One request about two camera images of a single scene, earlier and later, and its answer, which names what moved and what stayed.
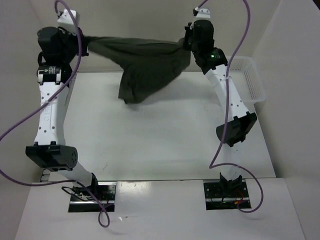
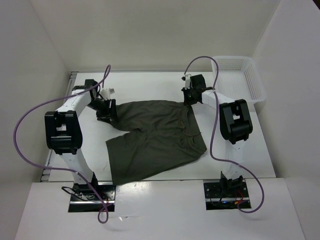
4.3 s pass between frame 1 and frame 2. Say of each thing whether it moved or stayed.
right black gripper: moved
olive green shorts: moved
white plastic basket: stayed
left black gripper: moved
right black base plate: stayed
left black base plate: stayed
